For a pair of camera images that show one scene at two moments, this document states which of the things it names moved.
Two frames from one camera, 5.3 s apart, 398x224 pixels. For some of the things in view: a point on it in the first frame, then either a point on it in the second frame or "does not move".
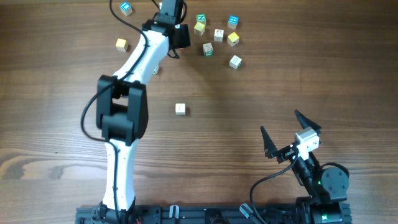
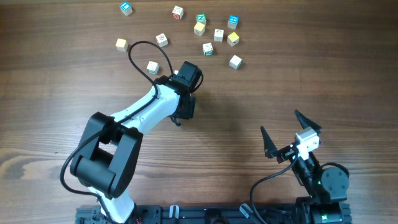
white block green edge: (208, 49) does not move
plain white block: (235, 62) does not move
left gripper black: (186, 41) → (189, 112)
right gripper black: (272, 150) does not move
